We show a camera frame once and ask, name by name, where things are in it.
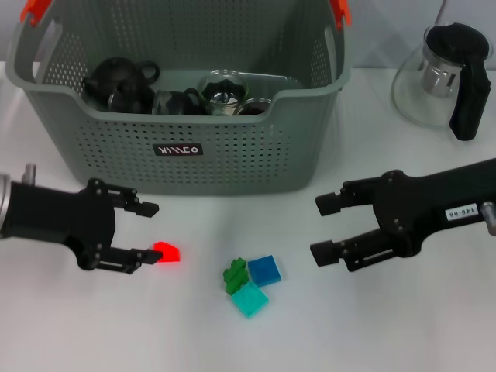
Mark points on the black clay teapot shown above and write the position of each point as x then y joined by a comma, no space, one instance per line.
116,75

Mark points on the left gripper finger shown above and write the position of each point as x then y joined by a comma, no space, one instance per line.
147,209
128,257

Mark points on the grey perforated storage basket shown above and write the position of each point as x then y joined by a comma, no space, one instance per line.
232,155

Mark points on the large red toy block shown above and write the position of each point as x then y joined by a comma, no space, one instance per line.
170,255

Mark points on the teal square toy block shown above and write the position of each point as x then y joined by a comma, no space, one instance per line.
251,299

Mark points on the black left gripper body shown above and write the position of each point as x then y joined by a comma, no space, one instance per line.
58,217

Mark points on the glass teacup black sleeve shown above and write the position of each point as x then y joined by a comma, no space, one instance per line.
244,106
174,102
128,100
222,93

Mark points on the green toy block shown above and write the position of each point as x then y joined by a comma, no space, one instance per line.
236,277

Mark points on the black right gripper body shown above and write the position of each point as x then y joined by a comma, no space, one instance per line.
426,205

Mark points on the blue square toy block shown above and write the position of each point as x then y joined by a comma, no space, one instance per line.
265,271

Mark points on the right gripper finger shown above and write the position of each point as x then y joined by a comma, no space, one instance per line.
329,203
323,252

